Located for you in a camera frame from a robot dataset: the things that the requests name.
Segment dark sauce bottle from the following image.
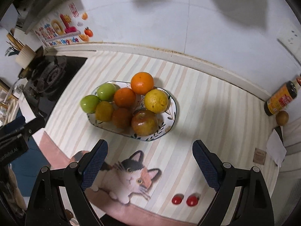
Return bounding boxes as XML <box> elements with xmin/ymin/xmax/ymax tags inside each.
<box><xmin>264</xmin><ymin>74</ymin><xmax>301</xmax><ymax>116</ymax></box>

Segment red cherry tomato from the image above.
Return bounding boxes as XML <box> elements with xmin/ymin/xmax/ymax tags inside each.
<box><xmin>171</xmin><ymin>194</ymin><xmax>184</xmax><ymax>205</ymax></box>
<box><xmin>186</xmin><ymin>194</ymin><xmax>200</xmax><ymax>207</ymax></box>

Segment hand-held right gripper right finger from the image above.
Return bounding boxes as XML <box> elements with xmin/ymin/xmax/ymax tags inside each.
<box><xmin>192</xmin><ymin>140</ymin><xmax>274</xmax><ymax>226</ymax></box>

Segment small brown round fruit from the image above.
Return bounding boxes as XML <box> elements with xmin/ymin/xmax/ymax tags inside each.
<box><xmin>276</xmin><ymin>111</ymin><xmax>289</xmax><ymax>126</ymax></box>

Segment blue kitchen cabinet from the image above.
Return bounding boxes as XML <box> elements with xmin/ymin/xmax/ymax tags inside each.
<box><xmin>9</xmin><ymin>115</ymin><xmax>51</xmax><ymax>177</ymax></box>

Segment striped cat print table mat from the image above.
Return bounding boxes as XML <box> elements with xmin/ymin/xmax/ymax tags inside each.
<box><xmin>39</xmin><ymin>49</ymin><xmax>287</xmax><ymax>226</ymax></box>

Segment bright orange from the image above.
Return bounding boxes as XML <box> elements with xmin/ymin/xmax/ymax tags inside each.
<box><xmin>114</xmin><ymin>88</ymin><xmax>136</xmax><ymax>108</ymax></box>
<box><xmin>130</xmin><ymin>72</ymin><xmax>154</xmax><ymax>95</ymax></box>

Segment wooden kitchen utensils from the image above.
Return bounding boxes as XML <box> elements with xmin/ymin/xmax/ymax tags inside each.
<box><xmin>5</xmin><ymin>33</ymin><xmax>25</xmax><ymax>53</ymax></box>

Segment black flat packet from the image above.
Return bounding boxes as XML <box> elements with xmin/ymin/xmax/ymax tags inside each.
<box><xmin>273</xmin><ymin>125</ymin><xmax>284</xmax><ymax>144</ymax></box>

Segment red-brown apple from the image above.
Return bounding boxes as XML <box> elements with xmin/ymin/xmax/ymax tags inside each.
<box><xmin>131</xmin><ymin>110</ymin><xmax>159</xmax><ymax>136</ymax></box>

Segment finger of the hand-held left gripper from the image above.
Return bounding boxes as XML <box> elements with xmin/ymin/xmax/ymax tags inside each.
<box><xmin>0</xmin><ymin>116</ymin><xmax>46</xmax><ymax>144</ymax></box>

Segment black gas stove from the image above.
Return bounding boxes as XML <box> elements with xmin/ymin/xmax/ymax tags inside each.
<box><xmin>22</xmin><ymin>55</ymin><xmax>88</xmax><ymax>123</ymax></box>

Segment black range hood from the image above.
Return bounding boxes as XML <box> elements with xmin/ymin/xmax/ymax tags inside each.
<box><xmin>0</xmin><ymin>0</ymin><xmax>71</xmax><ymax>34</ymax></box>

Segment white paper tissue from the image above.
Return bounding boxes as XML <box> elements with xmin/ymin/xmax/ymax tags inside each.
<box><xmin>266</xmin><ymin>129</ymin><xmax>287</xmax><ymax>167</ymax></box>

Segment floral oval ceramic plate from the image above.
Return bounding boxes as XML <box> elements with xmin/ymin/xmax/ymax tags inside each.
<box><xmin>87</xmin><ymin>81</ymin><xmax>180</xmax><ymax>142</ymax></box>

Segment beige utensil holder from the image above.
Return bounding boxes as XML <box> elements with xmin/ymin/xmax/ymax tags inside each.
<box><xmin>15</xmin><ymin>46</ymin><xmax>38</xmax><ymax>68</ymax></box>

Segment brown mat label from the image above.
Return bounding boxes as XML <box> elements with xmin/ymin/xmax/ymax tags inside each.
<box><xmin>253</xmin><ymin>148</ymin><xmax>267</xmax><ymax>165</ymax></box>

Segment yellow-orange tangerine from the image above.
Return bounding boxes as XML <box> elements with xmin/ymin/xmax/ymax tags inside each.
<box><xmin>95</xmin><ymin>101</ymin><xmax>114</xmax><ymax>122</ymax></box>

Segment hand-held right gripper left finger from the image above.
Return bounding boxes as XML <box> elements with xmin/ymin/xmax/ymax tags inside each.
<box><xmin>25</xmin><ymin>139</ymin><xmax>109</xmax><ymax>226</ymax></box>

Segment dark reddish orange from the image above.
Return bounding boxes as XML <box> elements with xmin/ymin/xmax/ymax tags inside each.
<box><xmin>111</xmin><ymin>108</ymin><xmax>132</xmax><ymax>128</ymax></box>

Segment colourful wall sticker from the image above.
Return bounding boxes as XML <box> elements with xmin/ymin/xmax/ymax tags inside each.
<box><xmin>34</xmin><ymin>2</ymin><xmax>93</xmax><ymax>48</ymax></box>

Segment person's left forearm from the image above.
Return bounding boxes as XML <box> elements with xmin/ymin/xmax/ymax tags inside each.
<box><xmin>7</xmin><ymin>167</ymin><xmax>27</xmax><ymax>213</ymax></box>

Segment large yellow citrus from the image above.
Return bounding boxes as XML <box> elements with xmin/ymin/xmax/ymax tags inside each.
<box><xmin>144</xmin><ymin>89</ymin><xmax>169</xmax><ymax>113</ymax></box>

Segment white wall socket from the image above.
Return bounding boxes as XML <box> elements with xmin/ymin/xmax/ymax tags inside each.
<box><xmin>277</xmin><ymin>23</ymin><xmax>301</xmax><ymax>53</ymax></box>

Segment green apple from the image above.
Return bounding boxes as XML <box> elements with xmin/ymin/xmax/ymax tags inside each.
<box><xmin>97</xmin><ymin>83</ymin><xmax>116</xmax><ymax>102</ymax></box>
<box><xmin>80</xmin><ymin>95</ymin><xmax>100</xmax><ymax>113</ymax></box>

